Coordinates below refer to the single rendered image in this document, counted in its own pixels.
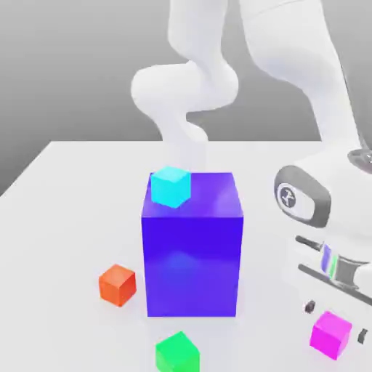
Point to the small magenta cube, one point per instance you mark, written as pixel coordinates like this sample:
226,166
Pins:
330,335

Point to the large blue box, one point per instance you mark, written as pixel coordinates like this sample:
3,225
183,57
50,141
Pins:
191,261

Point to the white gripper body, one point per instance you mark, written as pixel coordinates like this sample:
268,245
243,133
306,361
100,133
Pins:
316,290

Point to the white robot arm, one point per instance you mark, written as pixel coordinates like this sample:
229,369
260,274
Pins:
203,81

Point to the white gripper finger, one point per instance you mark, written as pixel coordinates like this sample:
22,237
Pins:
362,336
309,307

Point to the small orange cube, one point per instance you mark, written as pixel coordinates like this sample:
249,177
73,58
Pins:
116,286

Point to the small green cube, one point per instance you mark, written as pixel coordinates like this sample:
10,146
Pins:
177,353

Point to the small cyan cube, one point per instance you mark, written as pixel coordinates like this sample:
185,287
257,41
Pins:
170,189

